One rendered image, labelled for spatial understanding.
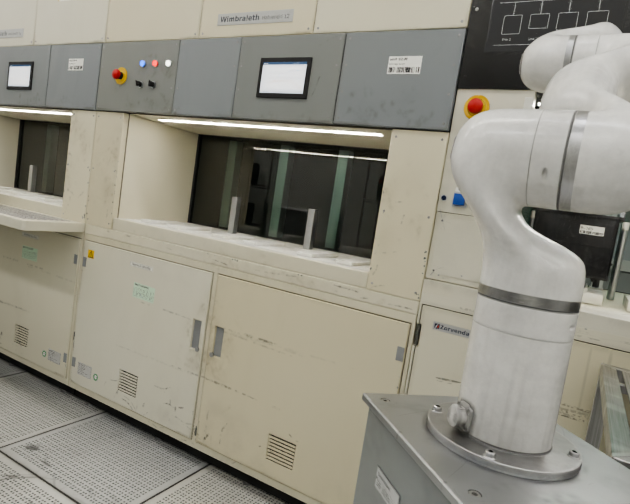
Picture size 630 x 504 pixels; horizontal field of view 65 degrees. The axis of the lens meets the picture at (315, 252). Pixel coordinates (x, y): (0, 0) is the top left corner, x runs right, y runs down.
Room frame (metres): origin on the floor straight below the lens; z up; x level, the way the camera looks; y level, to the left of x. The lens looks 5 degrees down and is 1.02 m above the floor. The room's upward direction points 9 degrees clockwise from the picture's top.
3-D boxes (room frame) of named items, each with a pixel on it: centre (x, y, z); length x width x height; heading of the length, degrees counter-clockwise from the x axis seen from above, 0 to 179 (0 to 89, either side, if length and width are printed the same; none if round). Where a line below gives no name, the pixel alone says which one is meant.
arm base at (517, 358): (0.62, -0.28, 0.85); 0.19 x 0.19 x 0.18
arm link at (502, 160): (0.64, -0.25, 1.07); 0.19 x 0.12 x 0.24; 61
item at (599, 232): (1.48, -0.76, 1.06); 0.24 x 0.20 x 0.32; 61
